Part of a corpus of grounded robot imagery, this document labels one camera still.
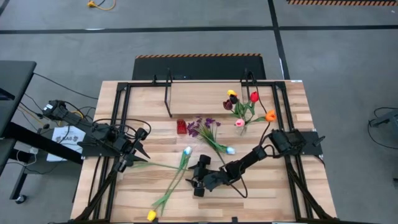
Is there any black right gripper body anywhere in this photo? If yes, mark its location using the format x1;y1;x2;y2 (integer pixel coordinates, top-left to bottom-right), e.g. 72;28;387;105
192;154;233;197

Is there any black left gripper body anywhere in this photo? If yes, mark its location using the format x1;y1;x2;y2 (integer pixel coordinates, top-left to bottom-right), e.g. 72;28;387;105
116;128;149;174

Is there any blue and white tulip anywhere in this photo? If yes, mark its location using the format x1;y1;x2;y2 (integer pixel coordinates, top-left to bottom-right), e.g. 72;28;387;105
132;146;193;172
214;143;236;156

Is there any dark red tulip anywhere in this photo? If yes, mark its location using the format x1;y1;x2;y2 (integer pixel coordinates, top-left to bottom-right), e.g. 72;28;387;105
222;99;246;130

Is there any blackish purple tulip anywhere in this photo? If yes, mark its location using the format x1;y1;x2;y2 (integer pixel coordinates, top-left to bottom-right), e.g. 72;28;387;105
229;95;246;130

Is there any orange tulip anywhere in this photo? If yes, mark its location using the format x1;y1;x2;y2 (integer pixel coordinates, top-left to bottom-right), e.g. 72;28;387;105
242;109;277;130

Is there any wooden shelf with black legs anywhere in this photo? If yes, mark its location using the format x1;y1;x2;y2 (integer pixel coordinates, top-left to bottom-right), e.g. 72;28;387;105
151;67;259;118

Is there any purple artificial flower bunch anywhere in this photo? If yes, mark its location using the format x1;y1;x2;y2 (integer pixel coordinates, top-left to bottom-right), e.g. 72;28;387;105
185;116;227;166

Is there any clear glass vase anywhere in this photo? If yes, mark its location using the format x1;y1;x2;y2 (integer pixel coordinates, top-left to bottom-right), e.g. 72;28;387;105
235;124;249;137

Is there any white printed paper sheet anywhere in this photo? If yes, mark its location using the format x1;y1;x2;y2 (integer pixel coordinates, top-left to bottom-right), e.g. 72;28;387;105
46;125;86;162

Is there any black floor mat striped edge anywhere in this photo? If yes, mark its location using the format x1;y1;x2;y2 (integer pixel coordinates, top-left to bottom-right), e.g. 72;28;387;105
132;53;267;81

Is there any black desk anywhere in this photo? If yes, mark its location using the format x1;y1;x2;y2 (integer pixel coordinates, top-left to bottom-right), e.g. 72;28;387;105
0;60;85;205

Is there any black yellow striped floor tape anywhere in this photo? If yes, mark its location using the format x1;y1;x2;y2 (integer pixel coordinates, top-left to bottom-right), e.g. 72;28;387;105
286;0;398;6

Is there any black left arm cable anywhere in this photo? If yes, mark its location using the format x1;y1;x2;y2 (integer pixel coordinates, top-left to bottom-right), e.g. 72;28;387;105
91;117;152;141

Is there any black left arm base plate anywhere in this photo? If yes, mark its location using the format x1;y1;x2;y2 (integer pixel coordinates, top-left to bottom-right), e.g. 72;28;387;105
76;141;139;157

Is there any black floor cable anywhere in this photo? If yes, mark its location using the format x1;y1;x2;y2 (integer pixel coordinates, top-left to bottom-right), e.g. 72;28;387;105
32;72;100;101

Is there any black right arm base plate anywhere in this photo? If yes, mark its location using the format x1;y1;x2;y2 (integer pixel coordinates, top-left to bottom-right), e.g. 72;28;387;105
273;129;326;157

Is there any yellow floor cable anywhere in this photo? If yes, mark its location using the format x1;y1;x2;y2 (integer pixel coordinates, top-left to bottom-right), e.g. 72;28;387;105
86;0;116;11

